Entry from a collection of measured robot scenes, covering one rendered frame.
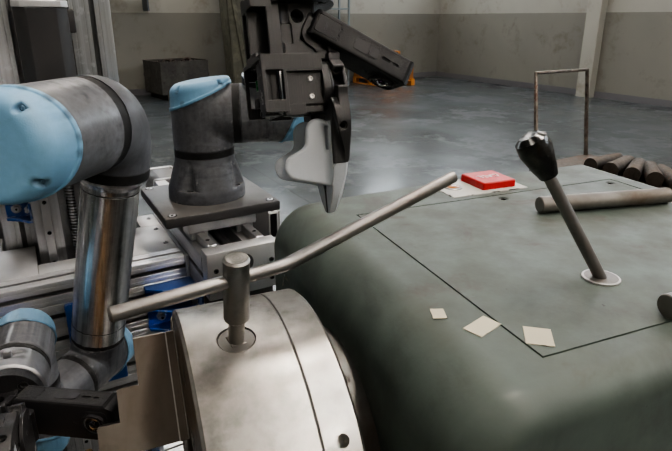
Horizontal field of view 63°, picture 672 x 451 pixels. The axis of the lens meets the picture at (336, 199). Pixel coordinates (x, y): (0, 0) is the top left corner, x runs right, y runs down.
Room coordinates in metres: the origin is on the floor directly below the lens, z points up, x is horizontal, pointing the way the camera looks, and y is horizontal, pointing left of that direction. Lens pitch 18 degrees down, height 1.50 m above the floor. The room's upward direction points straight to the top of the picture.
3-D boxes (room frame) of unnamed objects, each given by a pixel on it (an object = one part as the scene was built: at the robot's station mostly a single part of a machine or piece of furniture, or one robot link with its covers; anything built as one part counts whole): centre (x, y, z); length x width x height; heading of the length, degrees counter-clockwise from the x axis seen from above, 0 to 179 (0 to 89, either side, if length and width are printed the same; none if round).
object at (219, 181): (1.06, 0.26, 1.21); 0.15 x 0.15 x 0.10
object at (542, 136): (0.50, -0.19, 1.38); 0.04 x 0.03 x 0.05; 112
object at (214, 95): (1.06, 0.25, 1.33); 0.13 x 0.12 x 0.14; 99
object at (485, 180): (0.82, -0.24, 1.26); 0.06 x 0.06 x 0.02; 22
